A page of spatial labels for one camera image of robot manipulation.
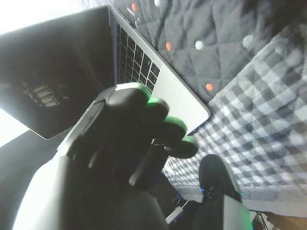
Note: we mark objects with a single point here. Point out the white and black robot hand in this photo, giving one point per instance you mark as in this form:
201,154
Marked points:
100,148

